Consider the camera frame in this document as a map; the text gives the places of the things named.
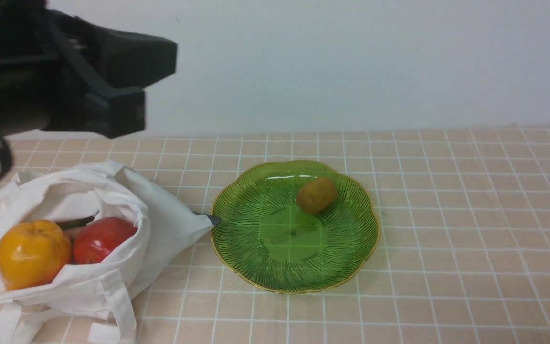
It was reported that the green glass plate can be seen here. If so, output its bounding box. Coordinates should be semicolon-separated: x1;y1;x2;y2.
211;160;381;294

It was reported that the red apple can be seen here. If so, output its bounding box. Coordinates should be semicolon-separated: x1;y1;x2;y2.
73;217;138;264

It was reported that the orange fruit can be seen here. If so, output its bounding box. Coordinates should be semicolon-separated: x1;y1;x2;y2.
0;220;72;291

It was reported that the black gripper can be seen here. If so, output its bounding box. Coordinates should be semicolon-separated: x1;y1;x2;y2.
0;0;178;139

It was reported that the white cloth bag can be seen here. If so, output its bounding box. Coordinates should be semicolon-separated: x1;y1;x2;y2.
0;160;212;344

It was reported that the brown kiwi fruit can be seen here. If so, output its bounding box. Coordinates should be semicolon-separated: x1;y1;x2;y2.
296;177;338;215

